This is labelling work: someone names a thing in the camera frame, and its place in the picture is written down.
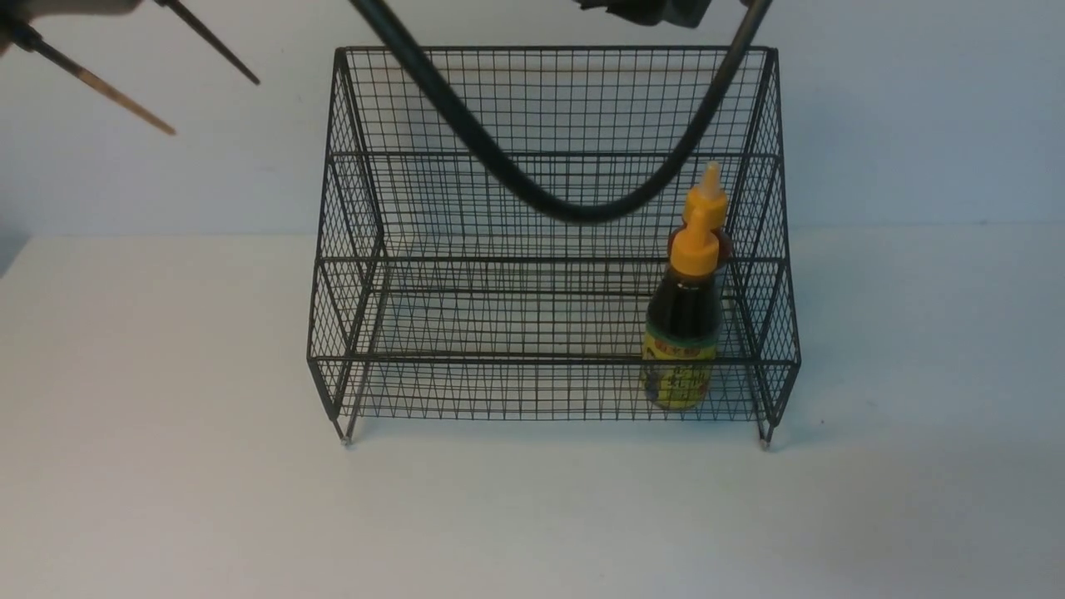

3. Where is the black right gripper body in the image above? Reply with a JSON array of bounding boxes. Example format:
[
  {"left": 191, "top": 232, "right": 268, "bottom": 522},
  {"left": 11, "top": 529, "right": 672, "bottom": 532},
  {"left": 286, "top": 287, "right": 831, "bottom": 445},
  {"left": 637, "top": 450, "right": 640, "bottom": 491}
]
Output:
[{"left": 578, "top": 0, "right": 711, "bottom": 29}]

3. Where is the thin black gripper finger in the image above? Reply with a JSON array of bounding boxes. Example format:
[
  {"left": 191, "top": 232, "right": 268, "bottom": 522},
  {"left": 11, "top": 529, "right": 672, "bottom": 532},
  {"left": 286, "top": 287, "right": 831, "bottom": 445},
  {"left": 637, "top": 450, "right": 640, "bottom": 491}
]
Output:
[
  {"left": 7, "top": 22, "right": 176, "bottom": 136},
  {"left": 155, "top": 0, "right": 261, "bottom": 87}
]

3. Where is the red sauce bottle yellow cap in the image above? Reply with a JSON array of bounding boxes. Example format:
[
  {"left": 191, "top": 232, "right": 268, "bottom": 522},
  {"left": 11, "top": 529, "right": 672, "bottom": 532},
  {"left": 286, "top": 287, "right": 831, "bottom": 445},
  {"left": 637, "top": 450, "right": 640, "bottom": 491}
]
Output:
[{"left": 668, "top": 161, "right": 734, "bottom": 277}]

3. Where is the dark sauce bottle yellow cap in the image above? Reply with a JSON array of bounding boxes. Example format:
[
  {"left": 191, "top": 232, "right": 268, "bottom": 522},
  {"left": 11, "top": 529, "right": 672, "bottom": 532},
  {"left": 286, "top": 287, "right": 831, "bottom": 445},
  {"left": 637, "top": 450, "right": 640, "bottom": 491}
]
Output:
[{"left": 641, "top": 200, "right": 724, "bottom": 412}]

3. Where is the black cable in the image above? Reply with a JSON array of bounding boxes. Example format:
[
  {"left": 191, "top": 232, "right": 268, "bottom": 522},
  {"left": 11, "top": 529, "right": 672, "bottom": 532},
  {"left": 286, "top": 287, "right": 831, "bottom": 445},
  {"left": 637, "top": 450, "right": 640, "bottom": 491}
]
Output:
[{"left": 348, "top": 0, "right": 775, "bottom": 225}]

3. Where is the black wire mesh shelf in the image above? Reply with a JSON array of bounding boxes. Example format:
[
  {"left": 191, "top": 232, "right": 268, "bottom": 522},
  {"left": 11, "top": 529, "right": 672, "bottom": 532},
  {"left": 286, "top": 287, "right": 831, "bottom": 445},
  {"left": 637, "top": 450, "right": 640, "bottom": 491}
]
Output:
[{"left": 307, "top": 46, "right": 801, "bottom": 448}]

